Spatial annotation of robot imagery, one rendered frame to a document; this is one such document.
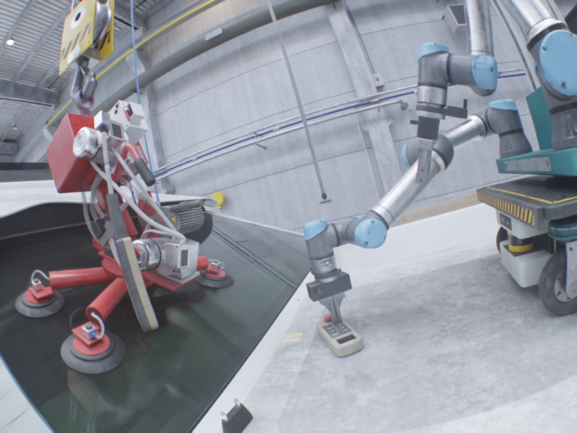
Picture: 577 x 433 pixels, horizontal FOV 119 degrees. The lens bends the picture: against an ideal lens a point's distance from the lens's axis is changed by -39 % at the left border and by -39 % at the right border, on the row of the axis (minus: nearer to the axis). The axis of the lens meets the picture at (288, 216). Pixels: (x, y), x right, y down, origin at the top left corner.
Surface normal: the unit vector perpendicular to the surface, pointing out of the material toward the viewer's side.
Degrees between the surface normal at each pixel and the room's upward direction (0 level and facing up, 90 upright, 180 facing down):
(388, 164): 90
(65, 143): 90
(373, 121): 90
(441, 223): 90
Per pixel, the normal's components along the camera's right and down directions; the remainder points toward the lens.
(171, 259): -0.21, -0.05
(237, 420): 0.78, -0.45
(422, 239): -0.33, 0.13
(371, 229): 0.17, 0.01
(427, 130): -0.51, 0.30
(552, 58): -0.69, 0.34
